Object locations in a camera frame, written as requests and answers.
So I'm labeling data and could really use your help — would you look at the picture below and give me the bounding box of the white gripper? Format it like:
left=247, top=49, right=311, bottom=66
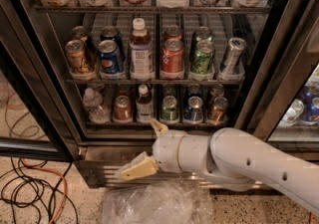
left=115, top=118, right=185, bottom=180

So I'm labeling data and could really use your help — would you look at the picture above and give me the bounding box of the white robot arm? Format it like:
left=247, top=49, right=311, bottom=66
left=115, top=119, right=319, bottom=216

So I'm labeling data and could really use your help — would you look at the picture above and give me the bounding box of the green can bottom shelf front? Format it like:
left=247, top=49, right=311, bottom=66
left=160, top=96, right=178, bottom=122

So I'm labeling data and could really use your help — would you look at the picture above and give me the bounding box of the small tea bottle bottom shelf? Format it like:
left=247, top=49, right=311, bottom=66
left=136, top=85, right=155, bottom=123

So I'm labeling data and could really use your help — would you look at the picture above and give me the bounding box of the copper can bottom shelf front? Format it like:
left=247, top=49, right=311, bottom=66
left=113, top=96, right=132, bottom=122

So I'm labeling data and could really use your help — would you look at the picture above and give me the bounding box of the blue can bottom shelf front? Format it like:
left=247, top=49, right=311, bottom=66
left=183, top=97, right=203, bottom=123

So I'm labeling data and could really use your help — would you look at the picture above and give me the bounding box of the bronze can bottom shelf front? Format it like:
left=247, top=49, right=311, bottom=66
left=207, top=97, right=228, bottom=122

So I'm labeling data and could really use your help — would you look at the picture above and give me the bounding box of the tall tea bottle white cap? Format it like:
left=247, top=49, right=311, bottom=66
left=130, top=18, right=155, bottom=81

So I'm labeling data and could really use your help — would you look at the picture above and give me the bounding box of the gold brown can middle shelf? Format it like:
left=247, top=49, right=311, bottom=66
left=65, top=39, right=95, bottom=74

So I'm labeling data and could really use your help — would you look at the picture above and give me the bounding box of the open fridge door left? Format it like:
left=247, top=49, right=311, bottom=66
left=0, top=7, right=78, bottom=162

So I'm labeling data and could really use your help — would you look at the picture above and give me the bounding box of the right fridge glass door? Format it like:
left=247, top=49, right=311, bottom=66
left=232, top=0, right=319, bottom=162

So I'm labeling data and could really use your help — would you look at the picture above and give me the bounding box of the clear plastic bag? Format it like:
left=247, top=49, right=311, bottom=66
left=102, top=179, right=213, bottom=224

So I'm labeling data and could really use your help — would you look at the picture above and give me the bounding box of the red soda can front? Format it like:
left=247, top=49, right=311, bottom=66
left=160, top=38, right=183, bottom=73

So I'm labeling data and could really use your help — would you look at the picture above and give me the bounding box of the green soda can front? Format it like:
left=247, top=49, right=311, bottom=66
left=190, top=40, right=215, bottom=75

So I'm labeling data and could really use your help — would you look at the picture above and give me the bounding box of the blue pepsi can front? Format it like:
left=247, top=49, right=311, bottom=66
left=98, top=40, right=124, bottom=74

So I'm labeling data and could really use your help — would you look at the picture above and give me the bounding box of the red can middle rear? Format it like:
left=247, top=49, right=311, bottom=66
left=163, top=25, right=183, bottom=40

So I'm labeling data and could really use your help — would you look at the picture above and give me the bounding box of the blue can middle rear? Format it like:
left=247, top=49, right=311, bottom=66
left=100, top=25, right=125, bottom=58

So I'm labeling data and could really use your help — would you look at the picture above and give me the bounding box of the green can middle rear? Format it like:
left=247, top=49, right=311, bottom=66
left=191, top=26, right=212, bottom=51

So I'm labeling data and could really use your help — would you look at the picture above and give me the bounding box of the silver slim can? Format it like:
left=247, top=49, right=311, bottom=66
left=219, top=37, right=247, bottom=75

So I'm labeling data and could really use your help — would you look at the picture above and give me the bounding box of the dark can middle rear left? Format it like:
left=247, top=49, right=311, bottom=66
left=71, top=26, right=96, bottom=57

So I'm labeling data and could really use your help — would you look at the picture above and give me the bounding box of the blue can behind right door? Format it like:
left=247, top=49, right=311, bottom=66
left=299, top=97, right=319, bottom=125

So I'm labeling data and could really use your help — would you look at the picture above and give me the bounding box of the orange extension cable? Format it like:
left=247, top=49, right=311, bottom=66
left=19, top=157, right=69, bottom=224

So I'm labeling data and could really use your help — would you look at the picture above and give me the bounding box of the black cable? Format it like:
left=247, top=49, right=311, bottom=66
left=0, top=157, right=80, bottom=224

